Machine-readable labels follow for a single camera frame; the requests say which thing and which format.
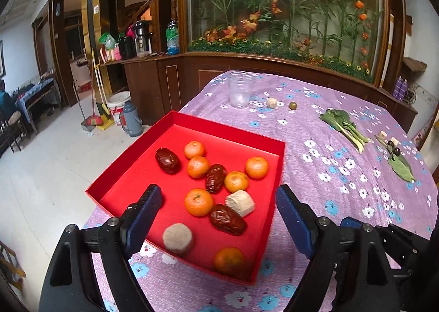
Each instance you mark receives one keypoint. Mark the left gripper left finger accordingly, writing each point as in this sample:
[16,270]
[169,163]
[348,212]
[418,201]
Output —
[71,284]

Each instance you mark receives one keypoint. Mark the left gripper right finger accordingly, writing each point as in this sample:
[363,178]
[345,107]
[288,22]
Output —
[320,240]

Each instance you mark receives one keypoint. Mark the beige cut block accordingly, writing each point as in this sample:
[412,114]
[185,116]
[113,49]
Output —
[178,238]

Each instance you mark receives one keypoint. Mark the mandarin orange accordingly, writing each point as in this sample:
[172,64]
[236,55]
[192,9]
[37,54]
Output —
[198,202]
[229,260]
[194,149]
[257,167]
[198,167]

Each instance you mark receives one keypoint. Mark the red date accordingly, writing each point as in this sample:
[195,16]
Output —
[168,161]
[225,219]

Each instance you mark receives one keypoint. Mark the mandarin orange top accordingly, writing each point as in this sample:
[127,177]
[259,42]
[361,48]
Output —
[257,167]

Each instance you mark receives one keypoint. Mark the lone yellowish orange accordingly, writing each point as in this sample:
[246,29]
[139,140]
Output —
[235,181]

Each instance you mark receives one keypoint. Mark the red square tray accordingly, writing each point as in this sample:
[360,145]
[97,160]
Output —
[127,178]

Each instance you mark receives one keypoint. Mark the red date among oranges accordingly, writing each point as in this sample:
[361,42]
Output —
[214,178]

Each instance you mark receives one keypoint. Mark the purple floral tablecloth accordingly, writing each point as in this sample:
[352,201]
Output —
[321,167]

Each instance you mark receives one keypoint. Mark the large green leaf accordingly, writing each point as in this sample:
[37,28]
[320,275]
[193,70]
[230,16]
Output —
[399,165]

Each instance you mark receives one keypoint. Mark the grey thermos jug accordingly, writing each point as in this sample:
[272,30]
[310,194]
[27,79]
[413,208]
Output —
[130,120]

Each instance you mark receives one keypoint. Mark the dark round plum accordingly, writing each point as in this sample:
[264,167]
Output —
[396,151]

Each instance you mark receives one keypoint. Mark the green bok choy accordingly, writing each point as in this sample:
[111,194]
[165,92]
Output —
[340,121]

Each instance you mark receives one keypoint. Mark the broom and dustpan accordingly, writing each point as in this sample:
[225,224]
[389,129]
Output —
[95,120]

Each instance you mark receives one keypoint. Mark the white plastic bucket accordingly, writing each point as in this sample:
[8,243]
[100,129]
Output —
[115,104]

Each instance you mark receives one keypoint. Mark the small beige chunk by cup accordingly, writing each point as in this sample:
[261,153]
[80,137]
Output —
[271,103]

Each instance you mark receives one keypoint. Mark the wooden cabinet counter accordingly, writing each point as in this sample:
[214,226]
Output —
[160,84]

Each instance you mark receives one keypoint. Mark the purple bottles on shelf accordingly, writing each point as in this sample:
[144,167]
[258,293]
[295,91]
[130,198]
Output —
[400,89]

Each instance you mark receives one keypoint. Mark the seated person in blue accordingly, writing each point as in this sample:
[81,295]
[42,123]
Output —
[7,104]

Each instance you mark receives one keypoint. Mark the clear plastic cup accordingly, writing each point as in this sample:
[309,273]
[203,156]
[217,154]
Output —
[240,88]

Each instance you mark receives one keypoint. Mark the steel thermos flask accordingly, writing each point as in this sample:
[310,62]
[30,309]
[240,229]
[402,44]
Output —
[143,38]

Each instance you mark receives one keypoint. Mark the green label plastic bottle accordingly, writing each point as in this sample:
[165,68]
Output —
[172,36]

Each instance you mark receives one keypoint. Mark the artificial flower glass display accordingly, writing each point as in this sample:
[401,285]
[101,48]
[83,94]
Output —
[341,35]

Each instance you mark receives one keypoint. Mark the framed wall painting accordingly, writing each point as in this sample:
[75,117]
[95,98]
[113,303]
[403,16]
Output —
[2,66]

